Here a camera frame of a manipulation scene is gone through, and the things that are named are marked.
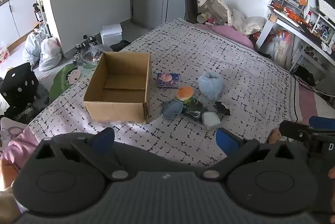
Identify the grey-blue fluffy plush toy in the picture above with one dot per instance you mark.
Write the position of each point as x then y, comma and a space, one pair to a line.
210, 85

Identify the black-and-white printed blanket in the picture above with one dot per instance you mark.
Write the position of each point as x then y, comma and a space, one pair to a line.
209, 48

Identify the small black crinkled wrapper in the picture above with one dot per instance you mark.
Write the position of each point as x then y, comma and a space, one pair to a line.
222, 108

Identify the white keyboard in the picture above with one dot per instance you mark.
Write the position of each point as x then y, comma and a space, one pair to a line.
325, 8

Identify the clear plastic bottle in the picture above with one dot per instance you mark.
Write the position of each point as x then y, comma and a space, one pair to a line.
205, 5

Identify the black plastic packet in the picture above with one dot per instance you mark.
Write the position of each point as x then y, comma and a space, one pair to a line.
193, 112

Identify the white plastic bag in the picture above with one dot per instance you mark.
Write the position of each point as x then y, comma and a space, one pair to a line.
50, 53
32, 44

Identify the green cartoon cushion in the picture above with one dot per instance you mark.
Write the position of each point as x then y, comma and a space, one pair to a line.
68, 78

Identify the white bottle with red cap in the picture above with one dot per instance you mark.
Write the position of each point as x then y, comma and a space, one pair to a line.
308, 16

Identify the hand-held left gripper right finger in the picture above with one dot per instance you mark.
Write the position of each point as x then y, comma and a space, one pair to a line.
226, 140

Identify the black polka dot bag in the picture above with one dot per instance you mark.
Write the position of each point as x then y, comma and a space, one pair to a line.
19, 85

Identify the blue denim pouch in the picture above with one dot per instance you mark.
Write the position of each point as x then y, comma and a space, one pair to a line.
172, 108

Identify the paper cup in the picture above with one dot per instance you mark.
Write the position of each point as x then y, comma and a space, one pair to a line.
202, 17

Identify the brown cardboard box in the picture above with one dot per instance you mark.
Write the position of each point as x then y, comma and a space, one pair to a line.
117, 88

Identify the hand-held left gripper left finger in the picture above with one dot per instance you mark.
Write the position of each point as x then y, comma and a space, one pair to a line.
103, 138

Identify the white crumpled cloth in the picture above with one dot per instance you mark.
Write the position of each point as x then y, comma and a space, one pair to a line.
248, 22

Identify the white storage box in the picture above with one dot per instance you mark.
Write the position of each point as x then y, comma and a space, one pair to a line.
112, 34

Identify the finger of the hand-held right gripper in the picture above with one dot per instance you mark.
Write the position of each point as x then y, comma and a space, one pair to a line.
294, 129

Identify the orange bun squishy toy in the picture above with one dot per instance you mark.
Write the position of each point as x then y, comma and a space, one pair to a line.
184, 93

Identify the black tripod gear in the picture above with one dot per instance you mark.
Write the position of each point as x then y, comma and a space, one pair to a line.
86, 44

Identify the pink pillow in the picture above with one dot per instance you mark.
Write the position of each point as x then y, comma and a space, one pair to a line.
230, 33

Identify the pale grey squishy block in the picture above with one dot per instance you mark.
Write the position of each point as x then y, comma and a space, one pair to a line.
211, 120

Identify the blue tissue packet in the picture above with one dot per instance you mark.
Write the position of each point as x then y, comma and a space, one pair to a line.
168, 80

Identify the white kitchen cabinet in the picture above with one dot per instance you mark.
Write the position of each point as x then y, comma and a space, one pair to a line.
15, 9

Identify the white desk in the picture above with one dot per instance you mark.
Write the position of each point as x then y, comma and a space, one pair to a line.
301, 30

